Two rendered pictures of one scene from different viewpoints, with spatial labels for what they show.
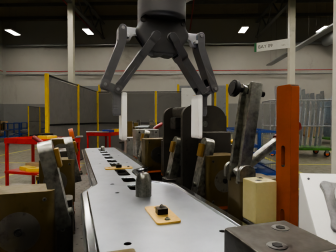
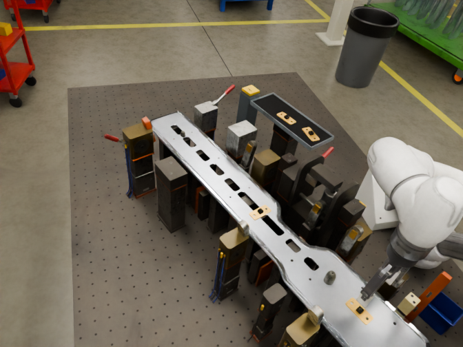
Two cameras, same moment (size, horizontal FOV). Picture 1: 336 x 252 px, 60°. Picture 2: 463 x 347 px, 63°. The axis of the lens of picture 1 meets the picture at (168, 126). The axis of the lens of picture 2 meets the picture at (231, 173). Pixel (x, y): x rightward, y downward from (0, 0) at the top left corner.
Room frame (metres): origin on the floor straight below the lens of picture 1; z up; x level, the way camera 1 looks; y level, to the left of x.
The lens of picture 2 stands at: (0.12, 0.66, 2.06)
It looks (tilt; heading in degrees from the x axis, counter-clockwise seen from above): 44 degrees down; 335
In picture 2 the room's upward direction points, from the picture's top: 8 degrees clockwise
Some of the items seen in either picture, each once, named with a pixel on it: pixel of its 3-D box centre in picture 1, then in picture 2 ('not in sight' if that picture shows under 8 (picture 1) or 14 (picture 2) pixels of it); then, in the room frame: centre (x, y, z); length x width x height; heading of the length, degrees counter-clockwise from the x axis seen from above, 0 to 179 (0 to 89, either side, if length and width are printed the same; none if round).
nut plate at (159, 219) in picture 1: (161, 211); (359, 310); (0.46, 0.01, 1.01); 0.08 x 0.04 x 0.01; 18
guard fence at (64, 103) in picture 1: (78, 125); not in sight; (7.01, 2.17, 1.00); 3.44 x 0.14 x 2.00; 178
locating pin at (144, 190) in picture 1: (143, 187); (329, 277); (0.58, 0.05, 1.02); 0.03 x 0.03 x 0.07
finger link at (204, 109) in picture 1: (206, 100); not in sight; (0.48, -0.06, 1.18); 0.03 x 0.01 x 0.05; 108
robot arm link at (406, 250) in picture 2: not in sight; (412, 239); (0.46, 0.01, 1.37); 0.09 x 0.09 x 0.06
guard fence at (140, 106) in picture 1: (155, 124); not in sight; (8.65, 0.36, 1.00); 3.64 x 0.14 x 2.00; 88
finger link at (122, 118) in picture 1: (122, 116); (365, 297); (0.44, 0.07, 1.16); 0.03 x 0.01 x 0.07; 18
